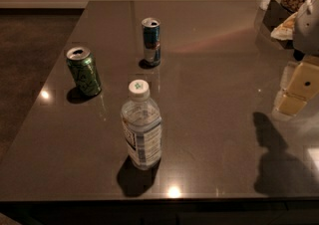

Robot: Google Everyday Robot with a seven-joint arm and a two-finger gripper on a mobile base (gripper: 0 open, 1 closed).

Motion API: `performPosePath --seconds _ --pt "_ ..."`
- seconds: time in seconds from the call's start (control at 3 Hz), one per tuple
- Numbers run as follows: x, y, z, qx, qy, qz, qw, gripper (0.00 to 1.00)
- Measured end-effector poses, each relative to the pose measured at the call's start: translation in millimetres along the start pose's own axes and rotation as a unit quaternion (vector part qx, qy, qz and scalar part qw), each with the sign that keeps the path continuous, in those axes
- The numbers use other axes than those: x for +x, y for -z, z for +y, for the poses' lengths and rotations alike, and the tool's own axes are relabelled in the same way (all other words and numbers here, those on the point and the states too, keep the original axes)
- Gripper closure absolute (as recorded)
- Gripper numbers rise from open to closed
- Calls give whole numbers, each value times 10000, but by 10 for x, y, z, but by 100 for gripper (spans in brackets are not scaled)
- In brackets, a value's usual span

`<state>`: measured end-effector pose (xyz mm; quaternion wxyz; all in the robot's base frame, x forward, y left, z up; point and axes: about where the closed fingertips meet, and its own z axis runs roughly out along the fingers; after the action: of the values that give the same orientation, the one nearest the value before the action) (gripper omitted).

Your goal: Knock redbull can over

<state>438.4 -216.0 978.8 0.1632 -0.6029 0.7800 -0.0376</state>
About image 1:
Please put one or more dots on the dark snack tray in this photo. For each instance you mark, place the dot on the dark snack tray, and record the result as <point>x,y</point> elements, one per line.
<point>274,15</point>

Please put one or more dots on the green soda can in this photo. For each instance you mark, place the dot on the green soda can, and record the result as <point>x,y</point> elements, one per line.
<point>82,65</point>

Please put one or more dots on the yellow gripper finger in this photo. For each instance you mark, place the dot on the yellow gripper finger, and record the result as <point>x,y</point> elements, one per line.
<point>299,84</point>

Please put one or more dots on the snack packet on tray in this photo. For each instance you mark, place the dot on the snack packet on tray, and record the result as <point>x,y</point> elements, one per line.
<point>284,31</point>

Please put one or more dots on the clear plastic water bottle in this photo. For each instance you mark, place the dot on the clear plastic water bottle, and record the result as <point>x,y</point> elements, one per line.
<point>141,122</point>

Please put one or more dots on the blue silver redbull can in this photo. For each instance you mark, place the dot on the blue silver redbull can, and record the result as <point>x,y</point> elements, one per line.
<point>151,39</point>

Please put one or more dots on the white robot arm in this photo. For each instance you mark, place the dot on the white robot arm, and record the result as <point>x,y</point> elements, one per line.
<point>306,36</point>

